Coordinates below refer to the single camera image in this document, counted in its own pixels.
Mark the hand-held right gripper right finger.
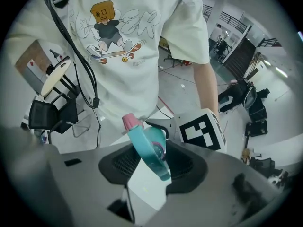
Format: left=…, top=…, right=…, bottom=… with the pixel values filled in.
left=151, top=141, right=283, bottom=227

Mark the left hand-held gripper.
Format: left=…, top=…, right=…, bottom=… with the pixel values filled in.
left=143, top=107, right=227, bottom=154

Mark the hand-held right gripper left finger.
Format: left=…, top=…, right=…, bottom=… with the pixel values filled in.
left=56, top=142, right=143, bottom=223

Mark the teal plastic bottle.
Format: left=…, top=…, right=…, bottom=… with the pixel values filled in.
left=143, top=127, right=168, bottom=151

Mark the pink teal spray bottle cap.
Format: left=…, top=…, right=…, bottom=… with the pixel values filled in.
left=121, top=112, right=171, bottom=182

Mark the person's left forearm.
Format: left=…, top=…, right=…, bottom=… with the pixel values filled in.
left=193, top=61, right=220, bottom=115

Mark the red tape strip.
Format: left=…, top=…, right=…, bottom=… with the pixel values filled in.
left=157, top=96, right=176, bottom=116

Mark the person's cream printed t-shirt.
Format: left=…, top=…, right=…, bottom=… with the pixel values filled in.
left=4, top=0, right=211, bottom=151

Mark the black storage box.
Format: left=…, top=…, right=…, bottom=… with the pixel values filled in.
left=248, top=97, right=268, bottom=123
left=245, top=120, right=268, bottom=138

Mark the gray plastic chair seat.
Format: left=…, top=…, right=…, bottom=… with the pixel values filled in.
left=243, top=86, right=258, bottom=110

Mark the round beige side table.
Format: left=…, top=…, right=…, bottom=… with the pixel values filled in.
left=41, top=60, right=82, bottom=101

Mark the dark staircase with railing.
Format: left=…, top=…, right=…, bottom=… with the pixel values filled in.
left=223, top=24, right=284, bottom=78

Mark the thick black cable bundle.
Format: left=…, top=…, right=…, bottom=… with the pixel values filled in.
left=41, top=0, right=103, bottom=149

